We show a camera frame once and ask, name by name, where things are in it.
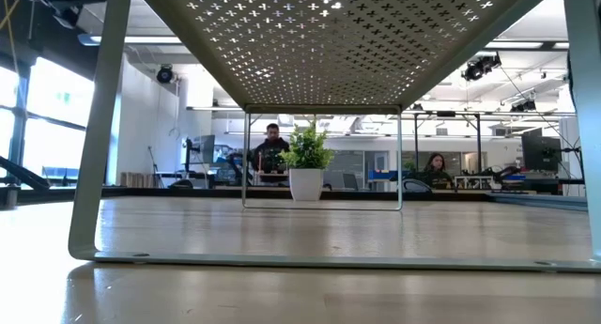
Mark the green plant in white pot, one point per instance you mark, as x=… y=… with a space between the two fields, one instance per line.
x=306 y=183

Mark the person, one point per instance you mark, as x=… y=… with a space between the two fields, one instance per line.
x=436 y=164
x=270 y=155

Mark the black computer monitor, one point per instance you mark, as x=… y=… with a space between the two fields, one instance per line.
x=205 y=148
x=540 y=152

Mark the green perforated metal shelf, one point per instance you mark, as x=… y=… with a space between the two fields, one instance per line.
x=328 y=56

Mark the black office chair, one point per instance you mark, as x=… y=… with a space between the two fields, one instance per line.
x=415 y=186

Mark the black ceiling spotlight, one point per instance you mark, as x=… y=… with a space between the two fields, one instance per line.
x=164 y=74

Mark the stack of wooden blocks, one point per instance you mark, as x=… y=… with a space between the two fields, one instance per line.
x=136 y=179

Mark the ceiling light strip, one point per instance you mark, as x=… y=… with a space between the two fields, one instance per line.
x=145 y=39

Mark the black ceiling track lights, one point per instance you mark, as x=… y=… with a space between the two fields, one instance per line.
x=481 y=66

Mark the black metal stand frame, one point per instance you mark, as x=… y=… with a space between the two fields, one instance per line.
x=416 y=141

